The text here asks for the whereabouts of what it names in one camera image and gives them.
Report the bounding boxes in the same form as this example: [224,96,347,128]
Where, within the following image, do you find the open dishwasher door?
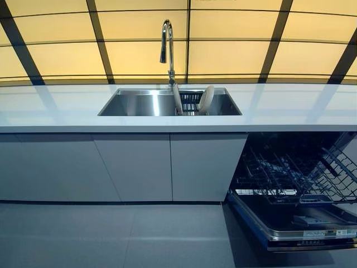
[228,189,357,252]

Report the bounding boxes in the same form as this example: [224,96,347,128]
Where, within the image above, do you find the dishwasher detergent dispenser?
[292,214,322,225]

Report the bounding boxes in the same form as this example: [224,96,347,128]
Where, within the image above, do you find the black dish drying rack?
[175,89,212,116]

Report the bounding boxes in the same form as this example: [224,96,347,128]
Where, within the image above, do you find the white plate standing upright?
[173,82,184,116]

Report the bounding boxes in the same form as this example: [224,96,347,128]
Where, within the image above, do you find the white cabinet door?
[93,133,173,202]
[0,133,117,202]
[170,133,249,202]

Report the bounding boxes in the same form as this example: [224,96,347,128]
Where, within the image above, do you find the beige round plate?
[198,85,215,112]

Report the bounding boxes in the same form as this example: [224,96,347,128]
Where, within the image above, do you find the stainless steel sink basin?
[97,87,243,117]

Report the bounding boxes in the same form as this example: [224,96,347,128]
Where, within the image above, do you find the chrome gooseneck kitchen faucet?
[159,18,177,87]

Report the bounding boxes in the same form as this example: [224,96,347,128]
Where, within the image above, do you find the black wire dishwasher rack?
[235,131,357,205]

